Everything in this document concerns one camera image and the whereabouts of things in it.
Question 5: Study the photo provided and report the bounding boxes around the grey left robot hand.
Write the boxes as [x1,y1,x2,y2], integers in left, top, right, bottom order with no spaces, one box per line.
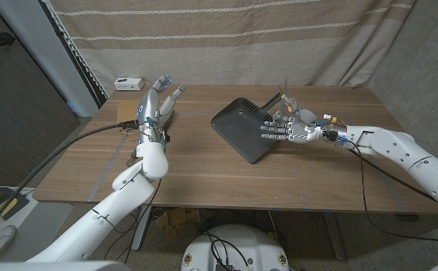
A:
[136,74,187,145]

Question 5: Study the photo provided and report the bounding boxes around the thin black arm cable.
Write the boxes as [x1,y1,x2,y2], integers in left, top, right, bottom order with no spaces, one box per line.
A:
[123,178,163,264]
[348,141,438,245]

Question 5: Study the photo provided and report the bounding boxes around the black hand brush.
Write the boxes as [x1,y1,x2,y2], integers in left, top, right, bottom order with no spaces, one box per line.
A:
[126,108,177,168]

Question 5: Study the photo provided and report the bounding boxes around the orange grey handled scissors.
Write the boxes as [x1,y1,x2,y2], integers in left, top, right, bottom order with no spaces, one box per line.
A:
[273,78,301,121]

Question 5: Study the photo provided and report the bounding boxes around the black strip with white trim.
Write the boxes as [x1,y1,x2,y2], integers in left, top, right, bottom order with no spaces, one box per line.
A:
[40,0,109,108]

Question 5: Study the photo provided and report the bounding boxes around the grey table leg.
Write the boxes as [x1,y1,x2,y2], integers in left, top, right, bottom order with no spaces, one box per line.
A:
[322,212,347,261]

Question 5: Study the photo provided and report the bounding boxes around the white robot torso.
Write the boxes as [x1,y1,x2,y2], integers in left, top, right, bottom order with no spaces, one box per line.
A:
[181,224,290,271]

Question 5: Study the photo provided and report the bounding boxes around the brown paper bag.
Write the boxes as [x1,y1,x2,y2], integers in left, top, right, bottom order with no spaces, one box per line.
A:
[116,99,144,142]

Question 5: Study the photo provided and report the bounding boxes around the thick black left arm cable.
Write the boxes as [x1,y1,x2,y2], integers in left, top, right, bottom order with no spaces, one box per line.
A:
[0,119,140,239]

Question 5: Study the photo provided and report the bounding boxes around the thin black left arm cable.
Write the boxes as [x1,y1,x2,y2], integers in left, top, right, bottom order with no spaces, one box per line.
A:
[123,178,163,264]

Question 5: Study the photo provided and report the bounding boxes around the white table leg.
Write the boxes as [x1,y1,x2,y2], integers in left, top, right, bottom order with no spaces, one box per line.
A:
[131,206,153,251]

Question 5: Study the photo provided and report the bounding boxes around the beige striped curtain backdrop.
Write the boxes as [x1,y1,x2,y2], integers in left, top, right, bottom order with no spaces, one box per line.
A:
[47,0,418,88]

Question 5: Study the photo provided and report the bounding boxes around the black plastic dustpan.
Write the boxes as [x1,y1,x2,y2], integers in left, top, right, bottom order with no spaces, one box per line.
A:
[210,93,286,165]

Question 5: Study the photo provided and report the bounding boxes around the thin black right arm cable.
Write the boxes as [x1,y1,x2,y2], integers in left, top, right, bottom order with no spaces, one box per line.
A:
[348,141,438,245]

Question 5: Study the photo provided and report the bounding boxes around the black torso cables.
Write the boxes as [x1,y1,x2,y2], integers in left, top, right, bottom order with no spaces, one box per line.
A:
[201,232,250,271]

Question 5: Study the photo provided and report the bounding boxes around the grey floor mat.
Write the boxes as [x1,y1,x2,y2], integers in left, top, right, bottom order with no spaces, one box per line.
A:
[0,184,73,263]

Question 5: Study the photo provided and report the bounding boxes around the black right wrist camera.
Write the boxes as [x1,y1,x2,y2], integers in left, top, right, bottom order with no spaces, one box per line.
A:
[322,129,346,144]

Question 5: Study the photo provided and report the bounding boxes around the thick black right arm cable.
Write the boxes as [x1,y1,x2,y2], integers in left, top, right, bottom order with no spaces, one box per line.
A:
[348,148,436,202]

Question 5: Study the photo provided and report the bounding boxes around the brown cardboard scraps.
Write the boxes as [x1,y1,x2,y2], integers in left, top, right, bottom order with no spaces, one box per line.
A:
[154,208,202,238]

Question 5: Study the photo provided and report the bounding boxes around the white power strip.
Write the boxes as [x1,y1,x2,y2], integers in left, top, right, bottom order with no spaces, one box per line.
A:
[114,77,145,92]

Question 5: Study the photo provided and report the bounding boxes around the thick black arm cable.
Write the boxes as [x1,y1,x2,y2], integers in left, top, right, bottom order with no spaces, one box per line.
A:
[0,119,140,239]
[348,148,436,202]

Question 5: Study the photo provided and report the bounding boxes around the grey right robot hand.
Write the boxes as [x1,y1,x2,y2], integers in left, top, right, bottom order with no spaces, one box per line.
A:
[259,108,346,145]

